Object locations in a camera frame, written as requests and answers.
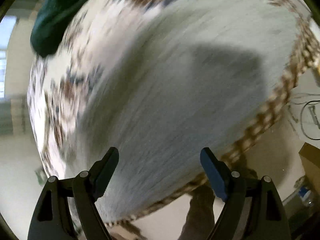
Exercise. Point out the grey fleece pants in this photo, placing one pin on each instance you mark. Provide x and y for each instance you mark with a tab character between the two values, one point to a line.
203	73

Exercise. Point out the person's grey trouser legs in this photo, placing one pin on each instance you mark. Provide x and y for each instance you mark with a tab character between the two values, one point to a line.
200	218

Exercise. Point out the floral bed blanket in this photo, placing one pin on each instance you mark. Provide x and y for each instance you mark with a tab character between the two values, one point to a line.
62	85

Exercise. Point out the brown cardboard box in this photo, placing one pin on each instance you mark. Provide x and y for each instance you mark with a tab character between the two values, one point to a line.
310	158

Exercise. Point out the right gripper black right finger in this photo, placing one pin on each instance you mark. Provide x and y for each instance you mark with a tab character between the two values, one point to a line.
252	207

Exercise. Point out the dark green plush blanket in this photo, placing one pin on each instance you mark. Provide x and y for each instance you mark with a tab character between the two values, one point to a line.
51	23

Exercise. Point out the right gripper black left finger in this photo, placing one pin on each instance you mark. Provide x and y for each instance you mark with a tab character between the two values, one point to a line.
52	218

